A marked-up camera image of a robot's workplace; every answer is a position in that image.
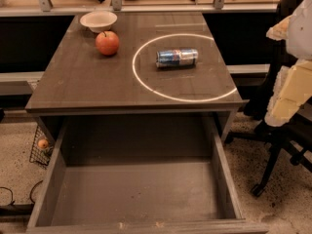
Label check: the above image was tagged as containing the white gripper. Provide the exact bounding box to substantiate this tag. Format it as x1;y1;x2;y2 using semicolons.
264;0;312;127

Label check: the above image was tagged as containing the blue silver redbull can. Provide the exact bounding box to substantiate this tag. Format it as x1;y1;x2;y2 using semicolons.
156;49;199;68

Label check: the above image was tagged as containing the black office chair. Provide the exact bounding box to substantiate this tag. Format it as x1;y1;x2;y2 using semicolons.
226;0;312;197

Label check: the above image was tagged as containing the red apple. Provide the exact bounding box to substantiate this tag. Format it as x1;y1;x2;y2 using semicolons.
96;31;119;56

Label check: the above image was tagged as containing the white bowl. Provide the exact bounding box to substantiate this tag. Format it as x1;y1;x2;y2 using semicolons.
80;11;117;33

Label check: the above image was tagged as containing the open grey wooden drawer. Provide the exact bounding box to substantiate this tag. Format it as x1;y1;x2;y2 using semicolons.
27;114;268;234

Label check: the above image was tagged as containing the small orange fruit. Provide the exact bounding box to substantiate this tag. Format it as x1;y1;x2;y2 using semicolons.
37;139;49;149

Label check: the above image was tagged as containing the black wire basket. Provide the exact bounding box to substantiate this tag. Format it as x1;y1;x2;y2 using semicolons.
29;127;54;169

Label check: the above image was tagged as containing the black floor cable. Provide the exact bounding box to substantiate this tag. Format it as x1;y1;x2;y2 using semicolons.
0;179;44;207

